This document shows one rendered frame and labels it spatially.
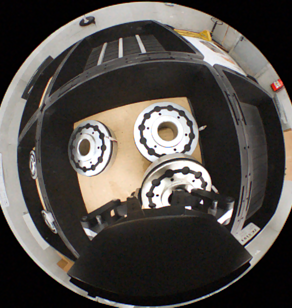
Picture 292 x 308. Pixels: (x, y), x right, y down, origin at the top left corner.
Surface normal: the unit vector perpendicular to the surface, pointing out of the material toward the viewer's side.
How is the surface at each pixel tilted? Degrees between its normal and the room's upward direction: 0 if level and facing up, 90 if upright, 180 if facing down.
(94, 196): 0
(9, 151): 90
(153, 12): 90
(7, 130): 90
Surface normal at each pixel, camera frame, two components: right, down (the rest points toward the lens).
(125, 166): -0.07, -0.01
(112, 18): 0.25, 0.97
